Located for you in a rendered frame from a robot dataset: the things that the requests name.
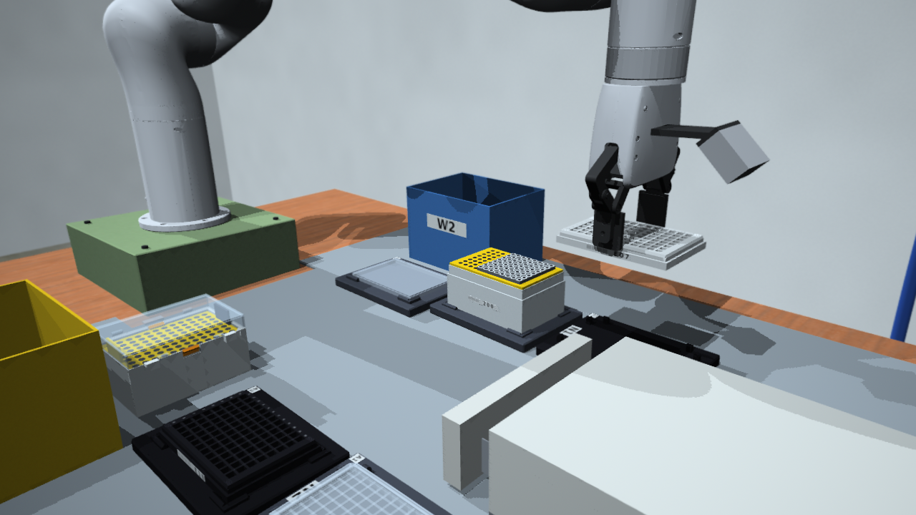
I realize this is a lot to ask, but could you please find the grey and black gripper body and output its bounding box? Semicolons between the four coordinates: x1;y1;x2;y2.
589;76;686;189

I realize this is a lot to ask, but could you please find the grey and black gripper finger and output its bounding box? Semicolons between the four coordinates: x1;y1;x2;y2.
585;142;630;251
636;165;676;227

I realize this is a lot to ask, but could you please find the yellow open-top bin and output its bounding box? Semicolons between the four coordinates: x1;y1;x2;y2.
0;279;123;504

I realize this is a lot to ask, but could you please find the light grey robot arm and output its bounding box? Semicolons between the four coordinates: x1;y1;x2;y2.
103;0;770;232

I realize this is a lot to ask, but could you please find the blue open-top bin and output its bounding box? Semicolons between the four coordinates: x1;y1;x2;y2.
406;172;545;271

